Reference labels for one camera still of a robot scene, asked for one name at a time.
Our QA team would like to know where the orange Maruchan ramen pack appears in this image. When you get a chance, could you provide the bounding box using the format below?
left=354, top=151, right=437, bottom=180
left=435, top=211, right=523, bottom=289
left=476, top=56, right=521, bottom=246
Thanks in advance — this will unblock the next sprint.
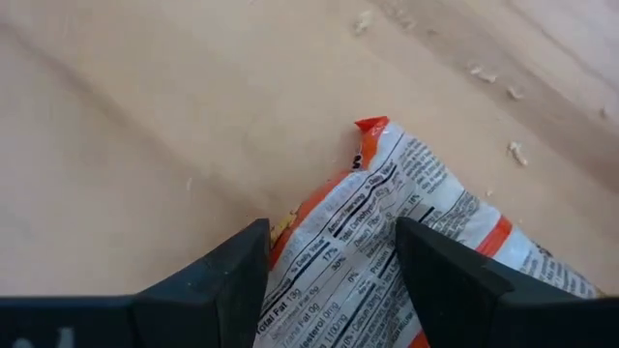
left=251, top=115, right=605, bottom=348

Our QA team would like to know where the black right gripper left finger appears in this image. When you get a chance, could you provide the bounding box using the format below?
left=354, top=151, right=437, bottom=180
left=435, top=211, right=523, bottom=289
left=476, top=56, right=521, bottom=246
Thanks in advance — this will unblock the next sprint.
left=0, top=217, right=271, bottom=348

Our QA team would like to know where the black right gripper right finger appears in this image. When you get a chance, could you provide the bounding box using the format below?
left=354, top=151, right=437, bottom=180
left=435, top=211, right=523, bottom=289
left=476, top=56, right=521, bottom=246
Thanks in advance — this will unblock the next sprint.
left=395, top=216, right=619, bottom=348

